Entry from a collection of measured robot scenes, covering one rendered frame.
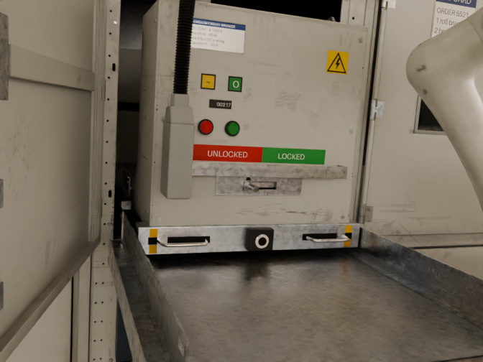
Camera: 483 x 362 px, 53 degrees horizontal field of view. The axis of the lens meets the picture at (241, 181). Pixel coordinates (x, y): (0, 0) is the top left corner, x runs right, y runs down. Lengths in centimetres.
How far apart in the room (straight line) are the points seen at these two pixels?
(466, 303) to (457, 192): 70
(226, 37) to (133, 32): 98
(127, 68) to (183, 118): 92
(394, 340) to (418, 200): 80
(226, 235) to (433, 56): 59
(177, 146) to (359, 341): 46
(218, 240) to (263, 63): 40
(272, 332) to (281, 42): 62
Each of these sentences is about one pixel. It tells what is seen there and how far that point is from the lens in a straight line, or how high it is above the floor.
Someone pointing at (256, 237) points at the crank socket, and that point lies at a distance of 107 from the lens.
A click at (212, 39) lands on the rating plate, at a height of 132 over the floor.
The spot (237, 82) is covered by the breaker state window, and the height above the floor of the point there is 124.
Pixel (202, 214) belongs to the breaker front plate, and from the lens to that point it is 106.
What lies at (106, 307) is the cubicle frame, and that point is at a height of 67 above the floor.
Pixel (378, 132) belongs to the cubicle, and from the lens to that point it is 142.
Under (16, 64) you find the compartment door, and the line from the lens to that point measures 70.
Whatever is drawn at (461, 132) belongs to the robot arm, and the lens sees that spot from 119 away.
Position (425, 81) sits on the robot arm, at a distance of 114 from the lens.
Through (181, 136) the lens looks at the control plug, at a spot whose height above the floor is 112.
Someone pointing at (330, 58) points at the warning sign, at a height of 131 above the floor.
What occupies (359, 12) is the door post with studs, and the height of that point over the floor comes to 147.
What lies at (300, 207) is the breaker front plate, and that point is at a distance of 114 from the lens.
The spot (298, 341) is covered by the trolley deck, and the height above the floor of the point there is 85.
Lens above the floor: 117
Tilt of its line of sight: 8 degrees down
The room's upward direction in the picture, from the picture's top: 4 degrees clockwise
